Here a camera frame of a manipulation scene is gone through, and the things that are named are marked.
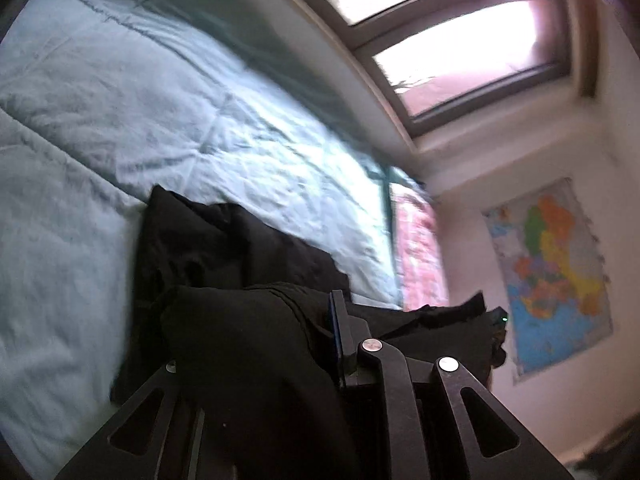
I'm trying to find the dark framed window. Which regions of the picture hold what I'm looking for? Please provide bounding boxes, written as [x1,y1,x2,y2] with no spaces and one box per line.
[260,0,601,142]

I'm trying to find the pink quilted pillow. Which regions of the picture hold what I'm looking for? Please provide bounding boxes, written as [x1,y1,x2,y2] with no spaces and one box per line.
[389,182,451,311]

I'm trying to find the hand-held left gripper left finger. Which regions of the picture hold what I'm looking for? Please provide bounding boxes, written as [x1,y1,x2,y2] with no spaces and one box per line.
[52,359,236,480]

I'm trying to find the colourful wall map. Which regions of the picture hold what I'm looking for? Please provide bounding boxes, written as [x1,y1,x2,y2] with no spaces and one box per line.
[482,177,615,386]

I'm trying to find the light blue quilt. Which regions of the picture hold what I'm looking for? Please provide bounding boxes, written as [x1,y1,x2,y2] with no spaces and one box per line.
[0,0,436,480]

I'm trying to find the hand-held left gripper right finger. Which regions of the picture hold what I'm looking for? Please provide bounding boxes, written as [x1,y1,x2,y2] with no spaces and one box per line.
[327,289,576,480]

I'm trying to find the black hooded jacket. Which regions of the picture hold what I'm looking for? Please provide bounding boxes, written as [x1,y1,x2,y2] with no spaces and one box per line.
[110,184,508,480]

